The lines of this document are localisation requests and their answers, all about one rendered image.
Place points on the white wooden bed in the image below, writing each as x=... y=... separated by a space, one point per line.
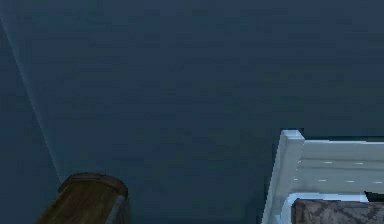
x=290 y=166

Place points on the brown wooden chest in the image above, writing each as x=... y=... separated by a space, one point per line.
x=83 y=200

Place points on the brown patterned pillow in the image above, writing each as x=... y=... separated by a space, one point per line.
x=336 y=211

